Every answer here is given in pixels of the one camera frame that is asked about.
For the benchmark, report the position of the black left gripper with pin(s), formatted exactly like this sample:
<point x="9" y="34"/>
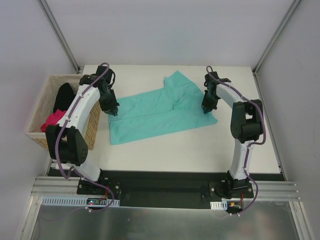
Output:
<point x="110" y="105"/>

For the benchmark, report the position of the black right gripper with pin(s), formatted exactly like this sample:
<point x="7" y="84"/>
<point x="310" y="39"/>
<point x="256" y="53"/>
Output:
<point x="208" y="104"/>

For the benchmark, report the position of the teal t shirt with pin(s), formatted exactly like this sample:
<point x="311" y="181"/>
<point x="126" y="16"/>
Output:
<point x="173" y="108"/>

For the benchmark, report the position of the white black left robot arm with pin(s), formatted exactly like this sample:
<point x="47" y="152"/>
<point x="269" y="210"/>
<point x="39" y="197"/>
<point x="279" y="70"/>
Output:
<point x="65" y="140"/>

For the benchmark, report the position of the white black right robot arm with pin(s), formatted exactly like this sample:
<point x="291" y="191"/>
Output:
<point x="247" y="127"/>

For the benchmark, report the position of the black t shirt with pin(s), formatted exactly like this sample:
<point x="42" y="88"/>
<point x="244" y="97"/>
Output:
<point x="64" y="98"/>

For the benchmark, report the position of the pink t shirt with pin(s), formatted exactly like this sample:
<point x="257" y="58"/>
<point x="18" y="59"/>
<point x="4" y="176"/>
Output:
<point x="52" y="119"/>

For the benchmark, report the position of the wicker laundry basket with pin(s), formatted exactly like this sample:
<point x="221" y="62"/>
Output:
<point x="45" y="105"/>

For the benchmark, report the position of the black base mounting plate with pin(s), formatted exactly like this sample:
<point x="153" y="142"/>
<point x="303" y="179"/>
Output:
<point x="156" y="189"/>

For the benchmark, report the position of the right white cable duct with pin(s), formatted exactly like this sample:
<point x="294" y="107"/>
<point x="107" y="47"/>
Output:
<point x="225" y="205"/>

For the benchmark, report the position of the white cable duct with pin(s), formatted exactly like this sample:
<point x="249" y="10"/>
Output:
<point x="225" y="205"/>
<point x="67" y="201"/>

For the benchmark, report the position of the aluminium front frame rail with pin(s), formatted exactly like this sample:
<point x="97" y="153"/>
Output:
<point x="268" y="187"/>

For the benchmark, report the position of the left white cable duct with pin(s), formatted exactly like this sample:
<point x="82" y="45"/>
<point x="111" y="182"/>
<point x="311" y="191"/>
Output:
<point x="67" y="201"/>

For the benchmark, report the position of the left rear aluminium post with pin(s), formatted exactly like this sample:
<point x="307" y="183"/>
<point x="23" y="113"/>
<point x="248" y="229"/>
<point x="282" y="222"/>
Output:
<point x="59" y="34"/>

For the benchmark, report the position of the aluminium post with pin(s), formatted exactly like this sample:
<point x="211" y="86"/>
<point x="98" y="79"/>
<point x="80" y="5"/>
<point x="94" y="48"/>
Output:
<point x="277" y="34"/>
<point x="59" y="34"/>

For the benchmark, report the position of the right rear aluminium post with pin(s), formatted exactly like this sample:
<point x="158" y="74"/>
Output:
<point x="277" y="34"/>

